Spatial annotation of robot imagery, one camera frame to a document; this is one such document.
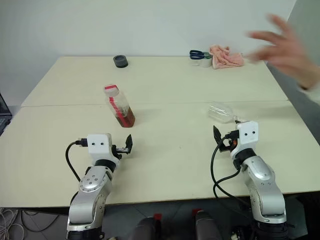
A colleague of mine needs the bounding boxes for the clear bottle with red contents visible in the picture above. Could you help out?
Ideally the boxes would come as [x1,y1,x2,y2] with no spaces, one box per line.
[104,91,136,129]

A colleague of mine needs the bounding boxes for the pink cloth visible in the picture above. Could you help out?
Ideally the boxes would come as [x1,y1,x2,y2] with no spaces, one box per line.
[208,44,245,70]

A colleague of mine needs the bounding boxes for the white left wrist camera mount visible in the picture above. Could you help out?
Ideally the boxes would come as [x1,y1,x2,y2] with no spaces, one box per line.
[86,133,121,168]

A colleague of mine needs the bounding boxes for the clear plastic bottle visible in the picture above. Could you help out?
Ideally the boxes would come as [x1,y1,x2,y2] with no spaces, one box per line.
[207,101,243,125]

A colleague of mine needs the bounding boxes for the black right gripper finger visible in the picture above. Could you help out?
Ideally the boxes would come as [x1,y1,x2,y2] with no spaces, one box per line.
[212,125,222,146]

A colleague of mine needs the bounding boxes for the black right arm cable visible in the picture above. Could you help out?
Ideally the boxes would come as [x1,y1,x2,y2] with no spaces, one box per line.
[210,129,253,226]

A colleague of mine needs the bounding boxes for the dark grey round container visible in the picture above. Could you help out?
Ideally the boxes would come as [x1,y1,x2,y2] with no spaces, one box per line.
[112,54,129,68]

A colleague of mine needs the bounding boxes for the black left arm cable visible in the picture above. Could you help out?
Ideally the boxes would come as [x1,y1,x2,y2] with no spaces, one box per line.
[65,136,88,183]

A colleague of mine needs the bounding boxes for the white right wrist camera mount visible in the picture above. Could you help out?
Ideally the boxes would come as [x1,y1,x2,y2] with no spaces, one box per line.
[230,121,259,160]

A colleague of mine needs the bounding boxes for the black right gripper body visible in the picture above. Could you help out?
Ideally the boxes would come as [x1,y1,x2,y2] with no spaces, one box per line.
[219,130,240,153]

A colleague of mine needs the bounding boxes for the blue handled scissors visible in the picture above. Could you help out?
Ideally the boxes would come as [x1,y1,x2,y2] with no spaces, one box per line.
[189,49,211,60]

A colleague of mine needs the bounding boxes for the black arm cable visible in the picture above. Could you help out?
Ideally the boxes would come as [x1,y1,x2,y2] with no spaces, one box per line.
[65,136,88,183]
[210,129,253,226]

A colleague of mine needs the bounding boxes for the white and red bottle cap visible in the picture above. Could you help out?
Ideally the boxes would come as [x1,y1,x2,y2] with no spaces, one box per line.
[103,84,120,97]

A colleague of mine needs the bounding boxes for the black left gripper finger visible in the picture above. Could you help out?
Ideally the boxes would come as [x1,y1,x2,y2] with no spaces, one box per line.
[124,134,134,154]

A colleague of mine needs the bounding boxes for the person's bare hand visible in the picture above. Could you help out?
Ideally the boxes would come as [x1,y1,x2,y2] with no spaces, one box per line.
[243,13,320,88]

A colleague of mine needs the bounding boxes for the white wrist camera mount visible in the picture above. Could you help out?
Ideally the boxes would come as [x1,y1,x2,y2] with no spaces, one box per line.
[86,133,121,168]
[230,121,259,160]

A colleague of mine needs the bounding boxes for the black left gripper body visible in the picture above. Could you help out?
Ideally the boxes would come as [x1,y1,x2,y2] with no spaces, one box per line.
[111,144,129,159]

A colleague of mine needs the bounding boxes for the dark rounded shape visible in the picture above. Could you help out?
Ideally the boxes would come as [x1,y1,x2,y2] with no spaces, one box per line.
[129,216,161,240]
[194,211,223,240]

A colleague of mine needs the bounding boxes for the white floor cable bundle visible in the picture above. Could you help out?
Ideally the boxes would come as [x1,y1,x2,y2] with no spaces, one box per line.
[0,208,25,240]

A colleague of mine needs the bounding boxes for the grey floor cable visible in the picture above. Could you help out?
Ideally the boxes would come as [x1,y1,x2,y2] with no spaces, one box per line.
[21,211,61,232]

